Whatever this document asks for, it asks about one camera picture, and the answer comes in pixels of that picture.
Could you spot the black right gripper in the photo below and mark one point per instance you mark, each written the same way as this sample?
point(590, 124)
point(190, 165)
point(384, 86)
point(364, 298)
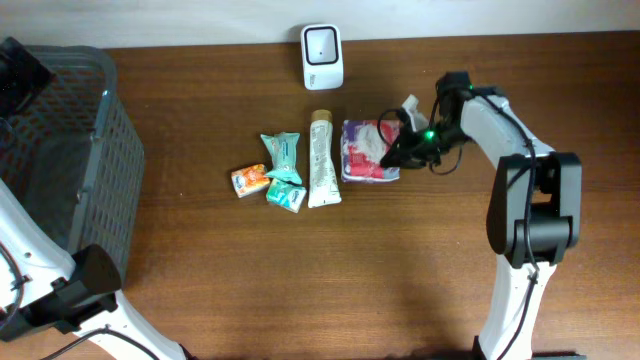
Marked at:
point(406, 150)

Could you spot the red purple tissue pack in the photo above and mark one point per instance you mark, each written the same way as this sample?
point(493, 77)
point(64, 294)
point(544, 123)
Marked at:
point(362, 149)

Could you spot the white cream tube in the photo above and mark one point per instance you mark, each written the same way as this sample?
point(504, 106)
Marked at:
point(323, 181)

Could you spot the green wet wipes pack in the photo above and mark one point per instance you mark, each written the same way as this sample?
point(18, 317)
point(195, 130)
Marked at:
point(282, 148)

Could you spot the small green tissue packet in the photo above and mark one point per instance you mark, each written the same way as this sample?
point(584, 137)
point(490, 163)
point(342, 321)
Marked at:
point(286, 195)

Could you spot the orange tissue packet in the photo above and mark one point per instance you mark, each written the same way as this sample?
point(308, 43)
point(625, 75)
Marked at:
point(250, 180)

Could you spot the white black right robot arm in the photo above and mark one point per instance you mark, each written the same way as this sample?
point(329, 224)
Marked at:
point(534, 210)

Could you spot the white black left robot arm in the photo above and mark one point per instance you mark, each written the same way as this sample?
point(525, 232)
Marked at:
point(44, 287)

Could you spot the white barcode scanner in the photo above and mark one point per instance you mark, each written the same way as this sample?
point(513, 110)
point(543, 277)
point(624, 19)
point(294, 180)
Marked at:
point(322, 58)

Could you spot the grey plastic basket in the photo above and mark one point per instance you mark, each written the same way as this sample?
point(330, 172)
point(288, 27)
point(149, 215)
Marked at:
point(74, 160)

